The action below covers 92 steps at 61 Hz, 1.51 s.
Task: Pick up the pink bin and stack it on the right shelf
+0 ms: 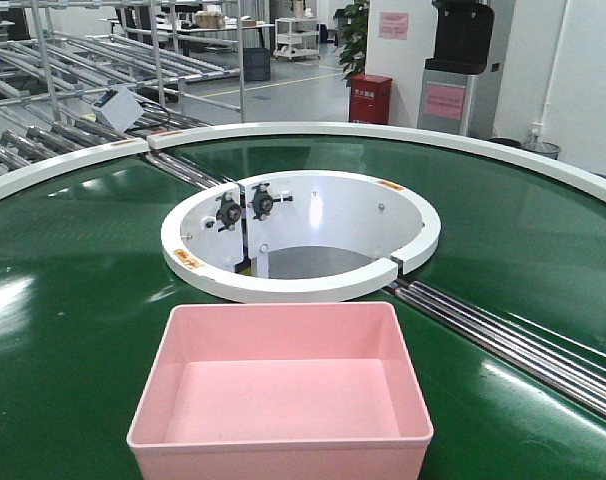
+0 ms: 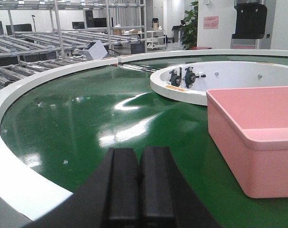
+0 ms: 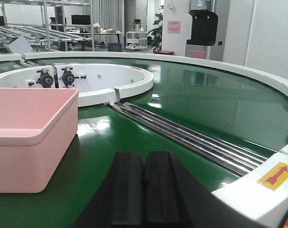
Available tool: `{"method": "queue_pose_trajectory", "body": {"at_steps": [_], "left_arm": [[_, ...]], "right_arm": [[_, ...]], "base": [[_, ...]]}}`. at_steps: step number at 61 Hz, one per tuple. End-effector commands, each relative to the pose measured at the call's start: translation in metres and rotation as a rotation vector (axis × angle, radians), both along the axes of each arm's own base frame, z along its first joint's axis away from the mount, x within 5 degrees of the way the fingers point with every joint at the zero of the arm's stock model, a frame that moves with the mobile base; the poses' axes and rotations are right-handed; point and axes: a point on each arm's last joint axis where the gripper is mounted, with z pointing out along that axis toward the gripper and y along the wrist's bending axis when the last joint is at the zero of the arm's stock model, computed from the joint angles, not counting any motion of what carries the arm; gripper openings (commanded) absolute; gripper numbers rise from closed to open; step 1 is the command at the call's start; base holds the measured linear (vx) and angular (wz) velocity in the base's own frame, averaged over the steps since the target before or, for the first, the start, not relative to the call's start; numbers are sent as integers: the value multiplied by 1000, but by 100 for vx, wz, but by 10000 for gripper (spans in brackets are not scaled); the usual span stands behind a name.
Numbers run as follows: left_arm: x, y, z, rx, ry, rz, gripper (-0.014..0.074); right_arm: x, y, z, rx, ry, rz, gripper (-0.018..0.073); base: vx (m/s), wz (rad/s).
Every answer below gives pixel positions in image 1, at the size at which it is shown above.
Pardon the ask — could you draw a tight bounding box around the white outer conveyor rim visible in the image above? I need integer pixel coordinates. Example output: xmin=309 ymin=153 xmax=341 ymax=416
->
xmin=0 ymin=122 xmax=606 ymax=203

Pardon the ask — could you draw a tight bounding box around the white grey control box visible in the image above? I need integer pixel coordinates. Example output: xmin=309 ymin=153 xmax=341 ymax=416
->
xmin=91 ymin=87 xmax=144 ymax=133

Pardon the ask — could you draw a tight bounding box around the green potted plant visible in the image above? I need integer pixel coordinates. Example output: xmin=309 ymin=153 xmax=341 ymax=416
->
xmin=339 ymin=0 xmax=370 ymax=82

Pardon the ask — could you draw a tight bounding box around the wire mesh waste basket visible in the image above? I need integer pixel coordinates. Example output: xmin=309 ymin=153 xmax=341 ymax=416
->
xmin=522 ymin=141 xmax=561 ymax=160

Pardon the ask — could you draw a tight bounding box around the red fire extinguisher box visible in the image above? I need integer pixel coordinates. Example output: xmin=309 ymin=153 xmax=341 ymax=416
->
xmin=348 ymin=74 xmax=392 ymax=125

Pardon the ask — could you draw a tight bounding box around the pink plastic bin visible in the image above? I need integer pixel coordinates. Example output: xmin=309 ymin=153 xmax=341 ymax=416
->
xmin=127 ymin=302 xmax=434 ymax=479

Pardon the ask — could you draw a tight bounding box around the pink wall notice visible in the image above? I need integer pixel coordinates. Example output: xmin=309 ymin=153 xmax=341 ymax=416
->
xmin=378 ymin=12 xmax=409 ymax=40

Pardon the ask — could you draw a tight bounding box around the steel roller conveyor rack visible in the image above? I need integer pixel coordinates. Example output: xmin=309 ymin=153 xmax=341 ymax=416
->
xmin=0 ymin=1 xmax=246 ymax=176

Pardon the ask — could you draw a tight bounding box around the grey black kiosk machine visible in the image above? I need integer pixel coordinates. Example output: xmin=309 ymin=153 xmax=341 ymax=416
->
xmin=418 ymin=1 xmax=494 ymax=135

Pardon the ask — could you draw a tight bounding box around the white inner conveyor ring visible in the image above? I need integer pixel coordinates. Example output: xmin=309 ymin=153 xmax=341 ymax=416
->
xmin=160 ymin=169 xmax=442 ymax=304

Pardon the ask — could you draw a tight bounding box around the green conveyor belt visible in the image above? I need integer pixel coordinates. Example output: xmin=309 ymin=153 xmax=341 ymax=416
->
xmin=0 ymin=135 xmax=606 ymax=479

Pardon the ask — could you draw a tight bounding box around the steel transfer rollers right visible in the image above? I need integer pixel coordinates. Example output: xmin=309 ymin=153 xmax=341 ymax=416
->
xmin=384 ymin=278 xmax=606 ymax=420

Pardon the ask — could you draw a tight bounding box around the black plastic crate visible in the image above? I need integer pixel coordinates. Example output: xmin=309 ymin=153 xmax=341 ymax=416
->
xmin=243 ymin=47 xmax=271 ymax=82

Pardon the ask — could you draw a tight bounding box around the white trolley cart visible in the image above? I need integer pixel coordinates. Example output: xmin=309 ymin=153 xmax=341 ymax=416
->
xmin=273 ymin=17 xmax=320 ymax=61

